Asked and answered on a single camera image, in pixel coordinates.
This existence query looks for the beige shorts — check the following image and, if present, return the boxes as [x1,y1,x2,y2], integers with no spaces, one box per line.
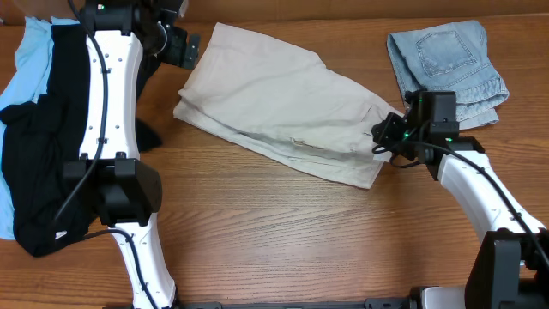
[173,23,394,189]

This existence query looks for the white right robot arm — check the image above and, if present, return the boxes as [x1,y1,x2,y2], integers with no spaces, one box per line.
[365,90,548,309]

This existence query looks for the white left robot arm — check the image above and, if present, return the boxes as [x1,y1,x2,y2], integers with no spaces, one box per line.
[51,0,200,308]

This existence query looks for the folded light blue jeans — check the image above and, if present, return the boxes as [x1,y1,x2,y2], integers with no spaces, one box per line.
[387,20,510,130]

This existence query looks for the light blue t-shirt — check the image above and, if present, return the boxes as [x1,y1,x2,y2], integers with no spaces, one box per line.
[1,17,79,240]

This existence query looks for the black t-shirt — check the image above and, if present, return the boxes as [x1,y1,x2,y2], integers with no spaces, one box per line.
[0,23,164,258]

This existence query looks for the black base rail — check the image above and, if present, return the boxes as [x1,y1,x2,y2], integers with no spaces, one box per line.
[173,297,420,309]

